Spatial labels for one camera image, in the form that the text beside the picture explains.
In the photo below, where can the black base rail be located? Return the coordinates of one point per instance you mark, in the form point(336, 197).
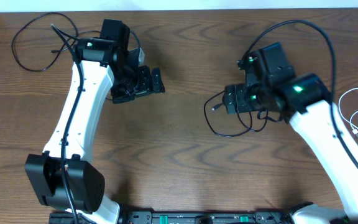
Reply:
point(149, 217)

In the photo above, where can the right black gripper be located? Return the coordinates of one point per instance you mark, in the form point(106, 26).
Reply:
point(234, 98)

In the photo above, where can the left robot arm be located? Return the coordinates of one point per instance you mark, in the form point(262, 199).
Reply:
point(63, 176)

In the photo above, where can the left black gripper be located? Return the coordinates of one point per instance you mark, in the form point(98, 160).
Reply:
point(146, 87)

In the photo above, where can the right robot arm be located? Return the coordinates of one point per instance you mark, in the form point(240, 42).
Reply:
point(304, 103)

